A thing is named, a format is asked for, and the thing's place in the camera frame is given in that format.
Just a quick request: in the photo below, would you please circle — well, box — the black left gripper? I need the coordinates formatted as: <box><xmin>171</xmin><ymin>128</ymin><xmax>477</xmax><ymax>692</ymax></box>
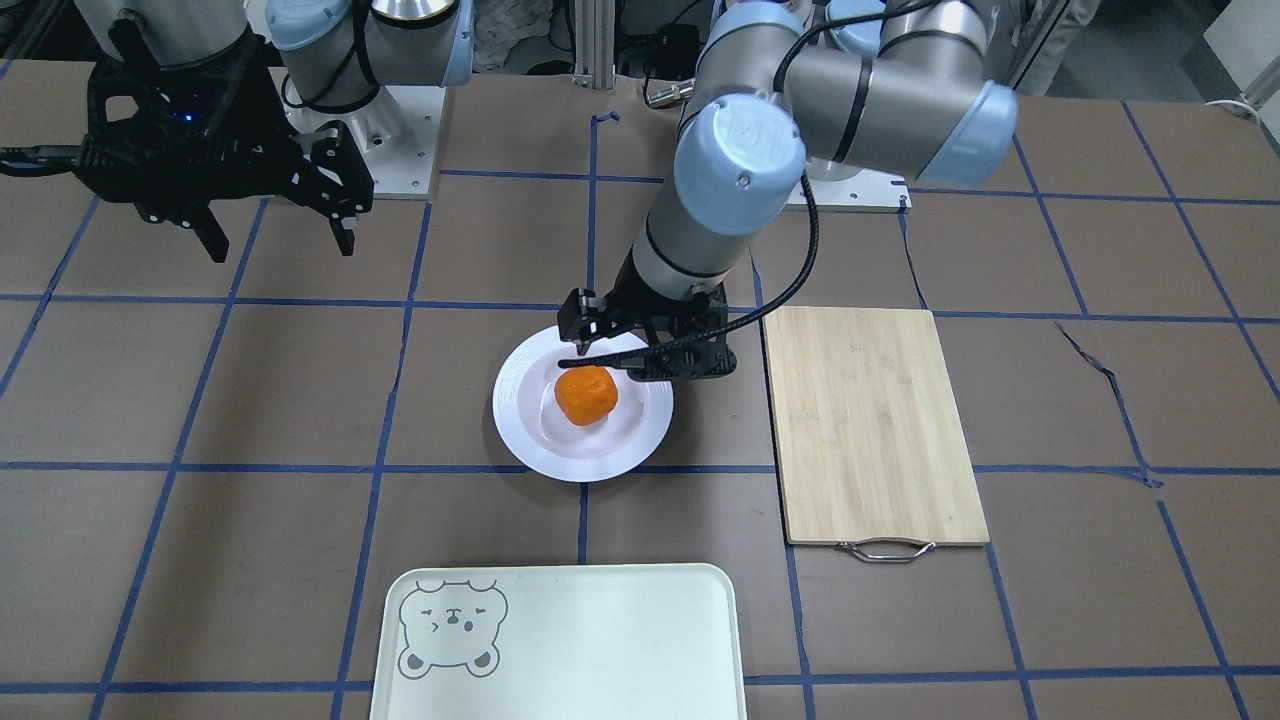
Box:
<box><xmin>556</xmin><ymin>281</ymin><xmax>737</xmax><ymax>382</ymax></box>

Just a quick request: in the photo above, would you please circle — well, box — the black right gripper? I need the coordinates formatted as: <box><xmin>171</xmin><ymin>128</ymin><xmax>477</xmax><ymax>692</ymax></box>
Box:
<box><xmin>76</xmin><ymin>26</ymin><xmax>374</xmax><ymax>263</ymax></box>

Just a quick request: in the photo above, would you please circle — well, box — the orange fruit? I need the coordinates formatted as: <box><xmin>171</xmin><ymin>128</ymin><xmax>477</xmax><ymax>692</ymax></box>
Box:
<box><xmin>554</xmin><ymin>365</ymin><xmax>620</xmax><ymax>427</ymax></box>

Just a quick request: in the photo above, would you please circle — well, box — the white round plate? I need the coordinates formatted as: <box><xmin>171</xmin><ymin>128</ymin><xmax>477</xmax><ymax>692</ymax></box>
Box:
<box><xmin>492</xmin><ymin>325</ymin><xmax>675</xmax><ymax>483</ymax></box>

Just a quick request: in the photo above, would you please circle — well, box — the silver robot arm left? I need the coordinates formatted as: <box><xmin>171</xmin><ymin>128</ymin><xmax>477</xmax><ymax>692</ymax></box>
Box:
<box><xmin>557</xmin><ymin>1</ymin><xmax>1018</xmax><ymax>382</ymax></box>

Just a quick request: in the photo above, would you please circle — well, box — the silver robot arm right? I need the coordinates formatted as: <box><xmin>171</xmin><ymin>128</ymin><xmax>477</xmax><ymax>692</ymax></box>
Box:
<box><xmin>70</xmin><ymin>1</ymin><xmax>474</xmax><ymax>263</ymax></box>

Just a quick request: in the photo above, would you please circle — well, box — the cream tray with bear print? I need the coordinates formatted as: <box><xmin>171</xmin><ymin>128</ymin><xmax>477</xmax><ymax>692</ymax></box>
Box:
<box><xmin>370</xmin><ymin>562</ymin><xmax>748</xmax><ymax>719</ymax></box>

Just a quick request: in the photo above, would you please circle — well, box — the bamboo cutting board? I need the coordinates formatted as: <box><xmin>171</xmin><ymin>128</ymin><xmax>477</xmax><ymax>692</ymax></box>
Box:
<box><xmin>763</xmin><ymin>306</ymin><xmax>989</xmax><ymax>562</ymax></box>

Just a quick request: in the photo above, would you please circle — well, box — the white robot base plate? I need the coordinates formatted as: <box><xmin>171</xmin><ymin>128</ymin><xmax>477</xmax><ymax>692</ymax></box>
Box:
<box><xmin>270</xmin><ymin>85</ymin><xmax>445</xmax><ymax>201</ymax></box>
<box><xmin>745</xmin><ymin>95</ymin><xmax>913</xmax><ymax>213</ymax></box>

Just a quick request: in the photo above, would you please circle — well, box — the aluminium frame post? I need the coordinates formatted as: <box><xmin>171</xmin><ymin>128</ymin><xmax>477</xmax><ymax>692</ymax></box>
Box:
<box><xmin>572</xmin><ymin>0</ymin><xmax>618</xmax><ymax>94</ymax></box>

